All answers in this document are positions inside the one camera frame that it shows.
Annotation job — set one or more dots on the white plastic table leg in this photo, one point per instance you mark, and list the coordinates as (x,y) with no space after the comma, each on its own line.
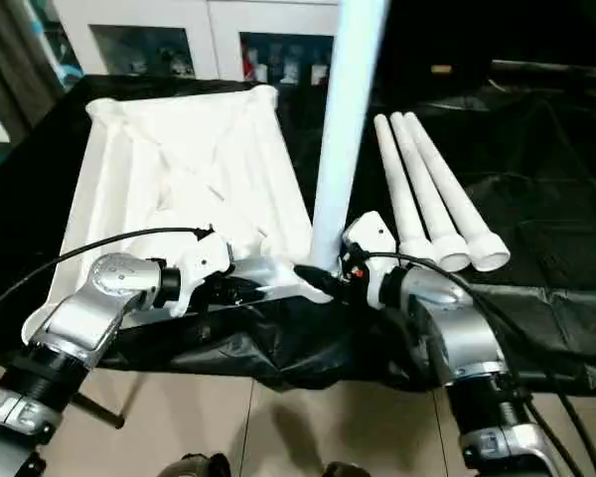
(397,179)
(343,119)
(447,179)
(422,179)

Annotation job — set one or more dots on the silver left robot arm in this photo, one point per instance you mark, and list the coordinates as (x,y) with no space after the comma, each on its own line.
(79,318)

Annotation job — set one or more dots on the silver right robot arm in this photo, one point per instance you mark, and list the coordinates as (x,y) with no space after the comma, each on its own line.
(457,338)

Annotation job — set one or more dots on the black left robot foot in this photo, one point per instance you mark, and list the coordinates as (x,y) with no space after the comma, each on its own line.
(194,467)

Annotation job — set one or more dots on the black robot foot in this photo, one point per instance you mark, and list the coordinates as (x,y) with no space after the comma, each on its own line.
(346,470)
(194,467)

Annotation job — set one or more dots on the black right robot foot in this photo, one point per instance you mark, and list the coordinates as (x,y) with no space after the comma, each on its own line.
(346,470)

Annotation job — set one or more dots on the black table mat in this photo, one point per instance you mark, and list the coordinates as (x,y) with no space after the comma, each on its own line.
(536,199)

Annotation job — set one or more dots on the red bottle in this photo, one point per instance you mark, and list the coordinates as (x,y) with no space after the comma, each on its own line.
(249,68)

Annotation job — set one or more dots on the white display cabinet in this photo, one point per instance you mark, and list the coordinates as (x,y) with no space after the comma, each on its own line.
(209,25)

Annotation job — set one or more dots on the black cabinet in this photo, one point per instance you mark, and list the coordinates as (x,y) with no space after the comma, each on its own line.
(497,30)

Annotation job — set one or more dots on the black table frame leg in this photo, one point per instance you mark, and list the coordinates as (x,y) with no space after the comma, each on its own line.
(99,409)

